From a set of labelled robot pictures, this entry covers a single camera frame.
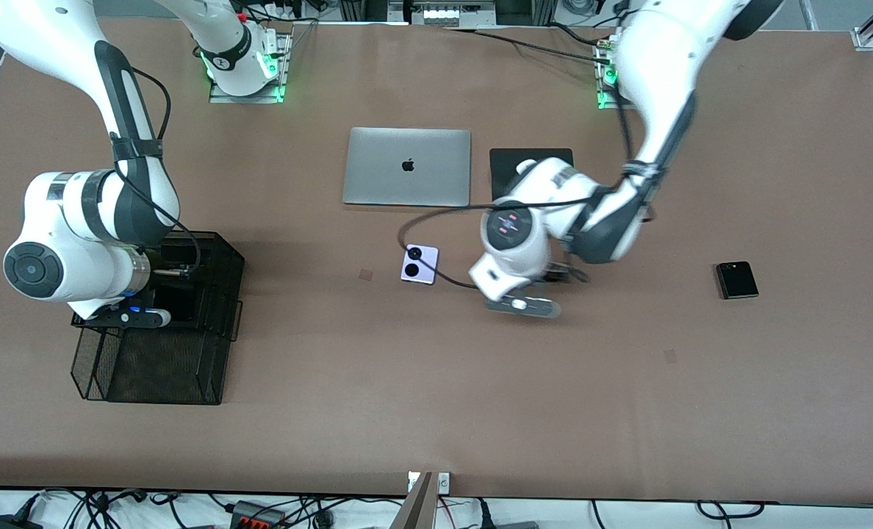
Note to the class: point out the black mouse pad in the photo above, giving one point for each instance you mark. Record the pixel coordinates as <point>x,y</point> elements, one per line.
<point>506,165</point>

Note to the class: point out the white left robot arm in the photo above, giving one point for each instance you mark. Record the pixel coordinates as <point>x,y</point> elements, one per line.
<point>664,66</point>

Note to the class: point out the black power adapter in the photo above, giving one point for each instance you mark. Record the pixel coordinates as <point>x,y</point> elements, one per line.
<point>10,522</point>

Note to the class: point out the long black smartphone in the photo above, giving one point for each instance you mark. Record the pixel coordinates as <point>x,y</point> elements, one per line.
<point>175,305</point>

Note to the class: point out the brown slanted post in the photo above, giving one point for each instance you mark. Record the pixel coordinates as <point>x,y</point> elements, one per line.
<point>416,507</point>

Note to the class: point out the metal table corner bracket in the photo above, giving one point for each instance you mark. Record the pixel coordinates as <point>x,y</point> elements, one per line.
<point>864,38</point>

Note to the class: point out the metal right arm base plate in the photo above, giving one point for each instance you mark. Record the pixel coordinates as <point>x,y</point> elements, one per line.
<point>278,73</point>

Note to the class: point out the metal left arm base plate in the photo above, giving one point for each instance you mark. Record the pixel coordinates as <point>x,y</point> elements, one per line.
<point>607,88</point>

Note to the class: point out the black flip phone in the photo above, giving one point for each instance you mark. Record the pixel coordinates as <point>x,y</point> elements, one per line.
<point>737,280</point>

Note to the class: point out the black mesh two-tier tray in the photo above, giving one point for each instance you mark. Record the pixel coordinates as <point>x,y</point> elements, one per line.
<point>157,367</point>

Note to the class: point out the small metal bracket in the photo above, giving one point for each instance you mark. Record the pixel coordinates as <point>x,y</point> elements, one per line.
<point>444,483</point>

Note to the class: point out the lavender flip phone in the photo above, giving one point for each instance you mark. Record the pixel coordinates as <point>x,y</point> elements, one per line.
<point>419,264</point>

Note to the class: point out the white computer mouse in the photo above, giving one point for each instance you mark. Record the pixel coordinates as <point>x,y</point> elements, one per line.
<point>526,166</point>

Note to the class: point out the silver laptop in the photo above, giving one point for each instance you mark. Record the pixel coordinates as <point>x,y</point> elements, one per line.
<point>407,165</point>

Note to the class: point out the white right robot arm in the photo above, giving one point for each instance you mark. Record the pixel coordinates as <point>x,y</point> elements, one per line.
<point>76,198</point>

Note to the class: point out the black power strip red switches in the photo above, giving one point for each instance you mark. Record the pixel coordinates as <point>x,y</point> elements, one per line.
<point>259,514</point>

